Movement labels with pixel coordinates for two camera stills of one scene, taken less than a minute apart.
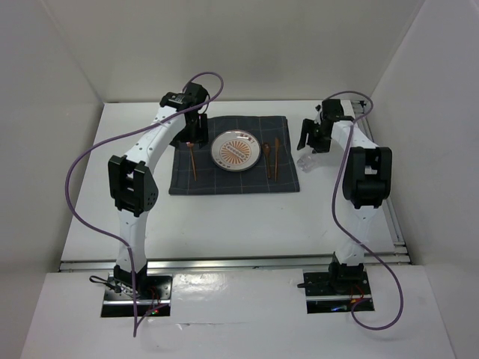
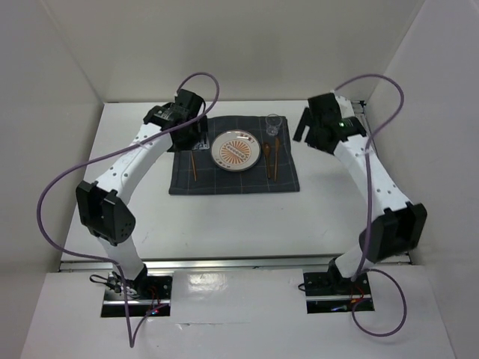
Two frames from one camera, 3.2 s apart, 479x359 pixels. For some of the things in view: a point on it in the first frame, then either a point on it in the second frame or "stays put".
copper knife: x=276 y=155 stays put
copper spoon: x=266 y=150 stays put
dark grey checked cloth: x=211 y=179 stays put
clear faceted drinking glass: x=307 y=161 → x=273 y=121
